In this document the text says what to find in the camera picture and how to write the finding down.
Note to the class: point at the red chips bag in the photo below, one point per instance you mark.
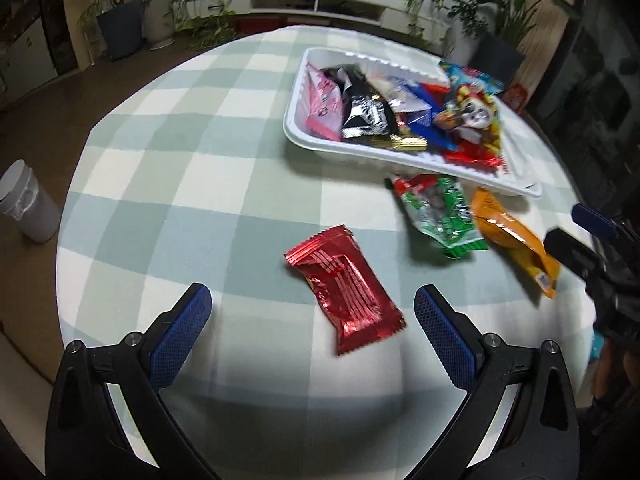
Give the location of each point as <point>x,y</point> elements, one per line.
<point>472,159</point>

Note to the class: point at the green red candy packet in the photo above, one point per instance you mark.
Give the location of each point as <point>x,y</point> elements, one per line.
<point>445,215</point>

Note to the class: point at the gold snack packet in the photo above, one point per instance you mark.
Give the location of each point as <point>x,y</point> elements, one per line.
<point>405,143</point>

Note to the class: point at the small plant ribbed grey pot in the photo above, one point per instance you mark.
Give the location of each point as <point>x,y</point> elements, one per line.
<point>159,22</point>

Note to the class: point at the white wall cabinets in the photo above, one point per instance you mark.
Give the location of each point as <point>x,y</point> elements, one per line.
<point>30,45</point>

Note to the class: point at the red bag on floor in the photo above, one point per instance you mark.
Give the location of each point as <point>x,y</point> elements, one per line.
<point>516,99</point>

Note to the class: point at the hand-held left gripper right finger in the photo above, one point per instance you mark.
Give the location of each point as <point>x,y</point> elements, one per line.
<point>445,340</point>

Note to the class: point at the tall broadleaf plant dark pot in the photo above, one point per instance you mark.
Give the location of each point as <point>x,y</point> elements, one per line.
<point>495,60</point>

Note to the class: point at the red storage box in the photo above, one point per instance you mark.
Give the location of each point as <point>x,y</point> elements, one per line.
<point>260,24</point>

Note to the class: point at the leafy tree dark blue pot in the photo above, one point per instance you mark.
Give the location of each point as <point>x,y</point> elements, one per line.
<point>120,30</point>

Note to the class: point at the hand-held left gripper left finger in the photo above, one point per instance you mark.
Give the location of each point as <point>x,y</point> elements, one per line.
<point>180,340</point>

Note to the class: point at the white plastic tray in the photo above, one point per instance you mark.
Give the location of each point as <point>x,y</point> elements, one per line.
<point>295,120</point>

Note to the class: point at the black snack packet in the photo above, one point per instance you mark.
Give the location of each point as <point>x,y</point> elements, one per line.
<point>365,110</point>

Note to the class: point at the bushy plant white pot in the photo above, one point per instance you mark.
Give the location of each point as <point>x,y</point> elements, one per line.
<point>465,20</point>

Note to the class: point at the white television cabinet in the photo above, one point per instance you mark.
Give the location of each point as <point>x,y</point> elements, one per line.
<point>340,5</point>

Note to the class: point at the pink snack packet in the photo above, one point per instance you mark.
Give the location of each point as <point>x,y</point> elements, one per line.
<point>322,105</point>

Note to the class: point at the red foil snack packet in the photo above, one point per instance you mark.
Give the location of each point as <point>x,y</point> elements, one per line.
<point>350,290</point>

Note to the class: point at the colourful cartoon snack bag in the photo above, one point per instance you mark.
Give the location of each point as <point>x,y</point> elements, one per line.
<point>470,110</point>

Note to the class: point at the white trash bin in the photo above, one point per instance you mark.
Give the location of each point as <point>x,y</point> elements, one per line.
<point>30,205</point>

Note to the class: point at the blue snack bag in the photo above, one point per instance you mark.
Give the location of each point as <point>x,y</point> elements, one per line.
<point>422,130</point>

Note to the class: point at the orange snack packet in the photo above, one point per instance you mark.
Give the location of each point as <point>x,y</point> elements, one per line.
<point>510,232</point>

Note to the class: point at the teal chair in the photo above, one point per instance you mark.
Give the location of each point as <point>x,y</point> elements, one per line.
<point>595,347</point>

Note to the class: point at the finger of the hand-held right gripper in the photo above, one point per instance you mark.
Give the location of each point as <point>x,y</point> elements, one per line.
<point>570,255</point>
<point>595,221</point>

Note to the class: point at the person's right forearm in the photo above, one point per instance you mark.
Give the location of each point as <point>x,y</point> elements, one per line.
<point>612,370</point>

